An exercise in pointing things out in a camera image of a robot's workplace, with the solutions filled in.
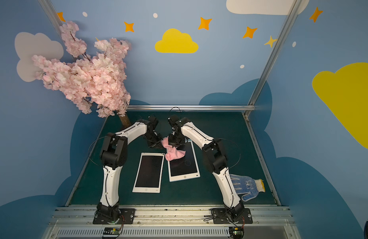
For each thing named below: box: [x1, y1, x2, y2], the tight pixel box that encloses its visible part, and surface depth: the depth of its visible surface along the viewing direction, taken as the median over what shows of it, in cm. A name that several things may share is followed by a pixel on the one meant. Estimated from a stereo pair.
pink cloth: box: [161, 136, 186, 161], surface depth 92 cm
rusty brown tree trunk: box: [118, 114, 132, 129], surface depth 103 cm
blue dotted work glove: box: [229, 174, 266, 202], surface depth 86 cm
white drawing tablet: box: [132, 152, 166, 194], surface depth 89 cm
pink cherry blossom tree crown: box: [31, 21, 132, 118], surface depth 65 cm
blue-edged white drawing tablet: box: [165, 140, 201, 182], surface depth 93 cm
